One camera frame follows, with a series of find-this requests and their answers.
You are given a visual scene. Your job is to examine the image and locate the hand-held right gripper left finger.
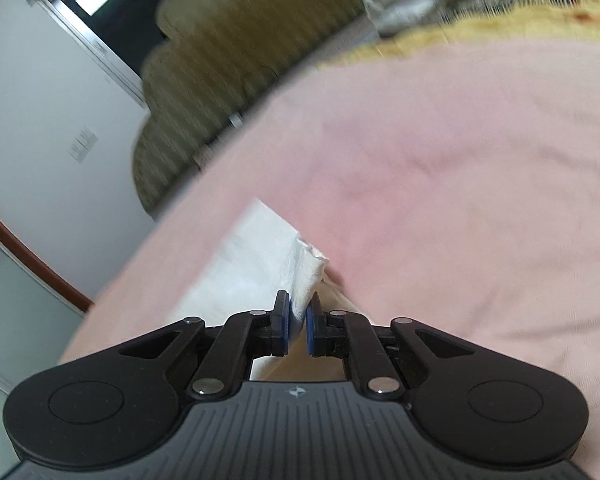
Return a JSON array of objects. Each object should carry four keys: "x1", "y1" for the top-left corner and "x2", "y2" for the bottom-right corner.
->
[{"x1": 117, "y1": 290, "x2": 301, "y2": 401}]

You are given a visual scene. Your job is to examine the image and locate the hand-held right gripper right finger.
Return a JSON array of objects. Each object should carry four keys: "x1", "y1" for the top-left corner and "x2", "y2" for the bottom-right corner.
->
[{"x1": 305, "y1": 292, "x2": 482, "y2": 401}]

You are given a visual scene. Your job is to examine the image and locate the white pants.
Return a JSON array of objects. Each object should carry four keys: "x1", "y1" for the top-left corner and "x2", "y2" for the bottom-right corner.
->
[{"x1": 167, "y1": 197, "x2": 362, "y2": 382}]

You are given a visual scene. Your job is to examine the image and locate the pink blanket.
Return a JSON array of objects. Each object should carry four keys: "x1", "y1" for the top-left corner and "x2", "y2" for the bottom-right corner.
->
[{"x1": 60, "y1": 39, "x2": 600, "y2": 480}]

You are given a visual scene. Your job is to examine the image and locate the frosted glass floral sliding door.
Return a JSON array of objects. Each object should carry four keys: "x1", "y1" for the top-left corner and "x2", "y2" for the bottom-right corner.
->
[{"x1": 0, "y1": 199, "x2": 95, "y2": 397}]

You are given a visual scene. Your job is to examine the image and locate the olive green padded headboard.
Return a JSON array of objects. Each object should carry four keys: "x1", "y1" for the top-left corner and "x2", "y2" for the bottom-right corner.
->
[{"x1": 131, "y1": 0, "x2": 396, "y2": 221}]

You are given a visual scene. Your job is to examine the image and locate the yellow fluffy blanket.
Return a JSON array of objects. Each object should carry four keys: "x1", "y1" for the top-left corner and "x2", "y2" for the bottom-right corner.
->
[{"x1": 319, "y1": 0, "x2": 600, "y2": 70}]

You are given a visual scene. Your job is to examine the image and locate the window with white frame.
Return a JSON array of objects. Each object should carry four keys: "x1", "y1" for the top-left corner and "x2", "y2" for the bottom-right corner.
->
[{"x1": 36, "y1": 0, "x2": 182, "y2": 109}]

